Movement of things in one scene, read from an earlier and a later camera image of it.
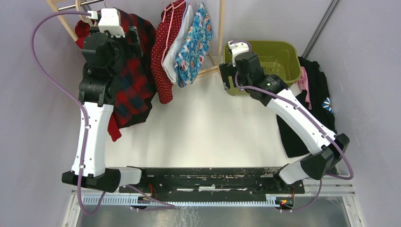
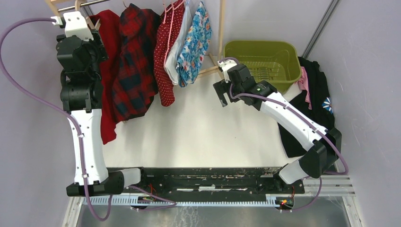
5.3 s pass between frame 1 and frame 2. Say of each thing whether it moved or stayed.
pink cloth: stayed
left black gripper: moved
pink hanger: stayed
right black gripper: moved
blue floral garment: stayed
